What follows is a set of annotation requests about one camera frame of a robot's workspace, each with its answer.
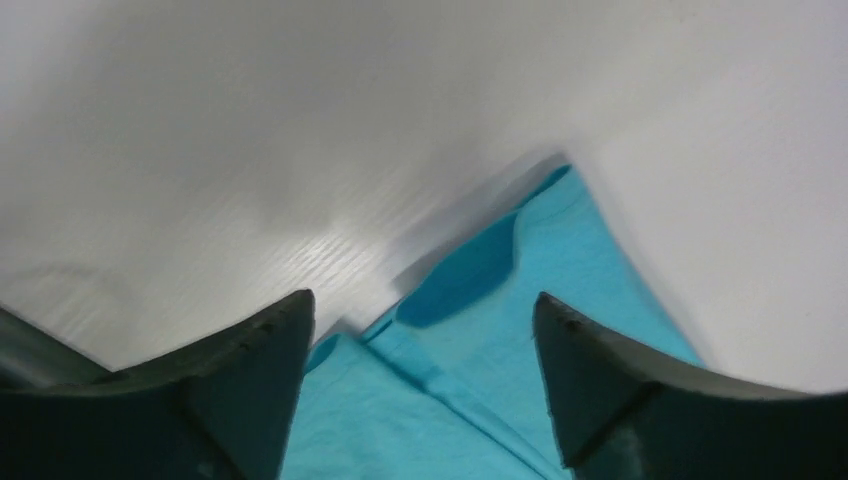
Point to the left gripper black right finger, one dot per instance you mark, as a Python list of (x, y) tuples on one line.
[(621, 409)]

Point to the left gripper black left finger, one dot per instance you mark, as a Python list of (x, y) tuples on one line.
[(218, 408)]

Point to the teal t shirt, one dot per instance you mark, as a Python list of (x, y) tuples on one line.
[(447, 385)]

